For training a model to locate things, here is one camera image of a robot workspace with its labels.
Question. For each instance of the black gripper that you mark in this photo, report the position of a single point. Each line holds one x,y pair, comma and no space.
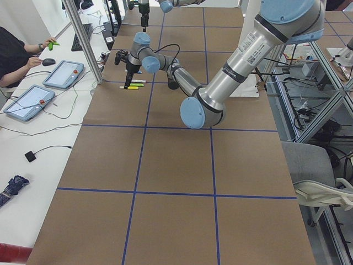
131,67
143,10

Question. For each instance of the red marker pen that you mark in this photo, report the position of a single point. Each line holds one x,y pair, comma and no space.
138,81

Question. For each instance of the green marker pen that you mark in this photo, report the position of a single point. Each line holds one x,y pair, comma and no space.
137,85

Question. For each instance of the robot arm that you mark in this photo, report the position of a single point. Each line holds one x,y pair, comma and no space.
277,23
165,5

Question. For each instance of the black mesh pen holder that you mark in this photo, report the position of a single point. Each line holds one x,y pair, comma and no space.
173,85

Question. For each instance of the far teach pendant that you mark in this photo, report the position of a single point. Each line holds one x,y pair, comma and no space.
64,75

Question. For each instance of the teach pendant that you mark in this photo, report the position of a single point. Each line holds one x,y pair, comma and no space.
30,103
64,75

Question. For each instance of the black computer mouse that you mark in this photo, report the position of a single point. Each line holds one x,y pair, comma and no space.
48,62

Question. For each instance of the green plastic tool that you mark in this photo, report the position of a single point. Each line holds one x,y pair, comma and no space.
51,45

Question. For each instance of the near teach pendant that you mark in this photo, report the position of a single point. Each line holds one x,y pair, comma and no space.
30,103

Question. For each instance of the brown table mat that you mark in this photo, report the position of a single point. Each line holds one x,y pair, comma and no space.
141,188

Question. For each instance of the seated person black shirt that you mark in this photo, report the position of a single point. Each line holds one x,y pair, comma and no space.
17,58

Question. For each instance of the small black square device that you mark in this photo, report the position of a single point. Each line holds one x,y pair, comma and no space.
30,156

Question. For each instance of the blue folded umbrella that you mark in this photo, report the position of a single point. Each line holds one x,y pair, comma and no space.
15,184

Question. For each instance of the grey office chair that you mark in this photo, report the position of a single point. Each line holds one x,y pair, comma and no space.
313,178

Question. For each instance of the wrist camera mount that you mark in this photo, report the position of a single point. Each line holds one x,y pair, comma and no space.
121,56

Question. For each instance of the aluminium frame post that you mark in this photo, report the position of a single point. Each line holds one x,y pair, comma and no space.
83,39

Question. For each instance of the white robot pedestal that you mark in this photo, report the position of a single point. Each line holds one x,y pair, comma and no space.
249,10

